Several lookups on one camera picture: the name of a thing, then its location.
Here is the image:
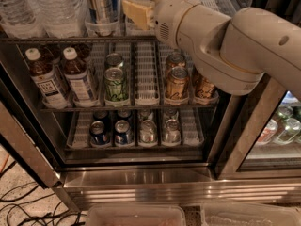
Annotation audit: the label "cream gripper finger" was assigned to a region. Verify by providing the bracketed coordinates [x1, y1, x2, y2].
[122, 0, 155, 30]

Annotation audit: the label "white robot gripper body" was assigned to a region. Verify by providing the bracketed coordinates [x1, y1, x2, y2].
[154, 0, 202, 49]

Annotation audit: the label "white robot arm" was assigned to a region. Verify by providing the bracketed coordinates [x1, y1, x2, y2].
[122, 0, 301, 98]

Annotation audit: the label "left redbull can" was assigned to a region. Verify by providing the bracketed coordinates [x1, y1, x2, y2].
[85, 0, 119, 37]

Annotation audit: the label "rear left gold can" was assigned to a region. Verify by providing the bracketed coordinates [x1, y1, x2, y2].
[166, 52, 186, 74]

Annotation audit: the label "gold can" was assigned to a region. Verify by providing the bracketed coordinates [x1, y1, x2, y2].
[166, 52, 186, 74]
[195, 77, 216, 105]
[166, 66, 189, 101]

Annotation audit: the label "rear green soda can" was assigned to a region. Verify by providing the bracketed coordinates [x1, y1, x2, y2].
[104, 53, 124, 70]

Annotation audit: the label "green soda can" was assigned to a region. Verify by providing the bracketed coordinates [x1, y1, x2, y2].
[104, 67, 129, 106]
[104, 53, 124, 70]

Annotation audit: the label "front left gold can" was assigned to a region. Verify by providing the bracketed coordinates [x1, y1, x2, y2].
[166, 66, 189, 101]

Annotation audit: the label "front green soda can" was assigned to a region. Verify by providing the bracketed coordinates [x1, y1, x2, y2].
[104, 67, 129, 106]

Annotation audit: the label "front right gold can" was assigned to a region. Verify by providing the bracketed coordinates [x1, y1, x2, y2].
[195, 77, 216, 105]

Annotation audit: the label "stainless steel fridge cabinet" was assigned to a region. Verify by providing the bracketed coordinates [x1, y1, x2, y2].
[1, 0, 301, 210]

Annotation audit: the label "front left silver can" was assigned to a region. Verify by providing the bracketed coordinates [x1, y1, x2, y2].
[139, 120, 158, 146]

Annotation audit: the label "silver can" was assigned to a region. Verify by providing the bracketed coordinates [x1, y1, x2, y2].
[139, 120, 158, 146]
[163, 119, 181, 143]

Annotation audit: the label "front right silver can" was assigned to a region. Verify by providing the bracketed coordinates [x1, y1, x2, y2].
[163, 119, 181, 143]

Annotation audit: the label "blue can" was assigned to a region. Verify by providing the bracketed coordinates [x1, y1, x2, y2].
[89, 121, 109, 145]
[115, 120, 133, 146]

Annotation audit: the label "front left blue can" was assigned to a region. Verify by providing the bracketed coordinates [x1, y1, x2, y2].
[89, 121, 109, 145]

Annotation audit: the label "open fridge glass door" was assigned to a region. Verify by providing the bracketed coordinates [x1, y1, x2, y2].
[0, 65, 61, 188]

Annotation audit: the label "clear water bottle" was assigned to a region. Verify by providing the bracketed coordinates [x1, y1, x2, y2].
[0, 0, 45, 39]
[37, 0, 81, 39]

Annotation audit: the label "right tea bottle white cap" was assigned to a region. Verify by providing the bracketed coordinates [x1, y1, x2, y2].
[63, 47, 97, 103]

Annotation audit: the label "tea bottle white cap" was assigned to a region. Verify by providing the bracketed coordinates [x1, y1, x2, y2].
[63, 47, 97, 103]
[25, 48, 68, 109]

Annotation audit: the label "left tea bottle white cap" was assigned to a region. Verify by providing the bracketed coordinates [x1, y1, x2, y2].
[25, 48, 68, 109]

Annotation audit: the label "left clear water bottle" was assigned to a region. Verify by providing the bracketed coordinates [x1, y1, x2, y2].
[0, 0, 45, 39]

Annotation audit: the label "cans behind right door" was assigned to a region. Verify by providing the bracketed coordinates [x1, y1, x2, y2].
[256, 105, 301, 145]

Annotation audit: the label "left clear plastic bin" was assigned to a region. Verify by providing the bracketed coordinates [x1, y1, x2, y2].
[85, 203, 186, 226]

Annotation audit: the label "clear plastic bin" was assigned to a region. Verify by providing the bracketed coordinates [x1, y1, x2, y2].
[200, 202, 301, 226]
[85, 203, 186, 226]

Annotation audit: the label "right clear plastic bin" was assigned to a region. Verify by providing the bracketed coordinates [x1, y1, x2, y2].
[200, 202, 301, 226]

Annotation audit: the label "black floor cables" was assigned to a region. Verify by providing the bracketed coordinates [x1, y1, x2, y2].
[0, 160, 87, 226]

